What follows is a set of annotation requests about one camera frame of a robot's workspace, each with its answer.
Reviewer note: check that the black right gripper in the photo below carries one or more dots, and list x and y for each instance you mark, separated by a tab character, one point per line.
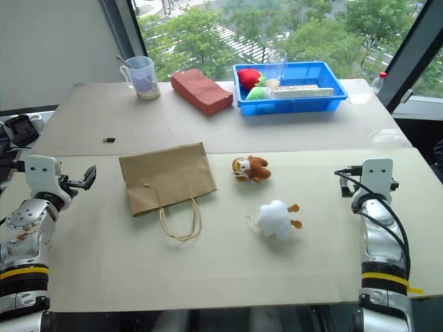
345	189

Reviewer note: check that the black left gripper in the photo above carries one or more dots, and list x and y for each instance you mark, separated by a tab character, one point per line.
66	186

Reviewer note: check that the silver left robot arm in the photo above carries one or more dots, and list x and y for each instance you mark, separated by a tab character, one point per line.
24	238

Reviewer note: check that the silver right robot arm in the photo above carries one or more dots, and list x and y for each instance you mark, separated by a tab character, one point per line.
380	242

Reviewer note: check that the brown paper bag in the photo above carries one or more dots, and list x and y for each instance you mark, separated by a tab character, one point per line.
166	176

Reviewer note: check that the small black clip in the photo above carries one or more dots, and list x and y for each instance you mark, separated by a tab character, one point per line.
109	140

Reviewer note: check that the white sheep plush toy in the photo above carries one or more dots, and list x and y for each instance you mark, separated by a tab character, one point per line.
275	219

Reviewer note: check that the black device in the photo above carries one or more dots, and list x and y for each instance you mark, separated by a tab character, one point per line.
21	129

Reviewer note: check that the brown monkey plush toy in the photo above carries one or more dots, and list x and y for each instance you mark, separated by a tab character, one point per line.
254	169

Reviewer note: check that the blue plastic bin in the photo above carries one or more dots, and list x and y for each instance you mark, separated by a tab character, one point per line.
297	100

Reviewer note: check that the white flat box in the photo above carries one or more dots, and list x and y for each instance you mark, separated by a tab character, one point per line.
304	92

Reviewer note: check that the plastic bottle red cap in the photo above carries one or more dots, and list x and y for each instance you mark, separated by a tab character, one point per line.
379	83

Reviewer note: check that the clear measuring jug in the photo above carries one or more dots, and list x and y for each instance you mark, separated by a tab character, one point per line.
143	77

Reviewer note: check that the metal spoon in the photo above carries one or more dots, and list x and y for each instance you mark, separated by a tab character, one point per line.
124	61

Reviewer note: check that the green plush toy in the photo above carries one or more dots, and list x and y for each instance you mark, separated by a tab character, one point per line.
257	93

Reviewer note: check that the clear plastic cup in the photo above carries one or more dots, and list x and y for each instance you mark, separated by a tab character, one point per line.
276	71

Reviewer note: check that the red strawberry plush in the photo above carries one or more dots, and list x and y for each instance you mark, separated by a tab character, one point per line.
250	77

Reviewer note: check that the red brick-shaped sponge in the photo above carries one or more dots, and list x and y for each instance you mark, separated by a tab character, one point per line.
202	90

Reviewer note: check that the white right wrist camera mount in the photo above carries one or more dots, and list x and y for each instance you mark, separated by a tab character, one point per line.
378	174

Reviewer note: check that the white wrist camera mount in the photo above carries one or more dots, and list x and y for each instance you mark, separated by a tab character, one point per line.
41	174
378	174

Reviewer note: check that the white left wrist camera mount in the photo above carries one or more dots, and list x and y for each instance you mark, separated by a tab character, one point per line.
41	174

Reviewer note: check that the dark window frame post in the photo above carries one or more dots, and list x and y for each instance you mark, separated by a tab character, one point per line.
124	27
412	52

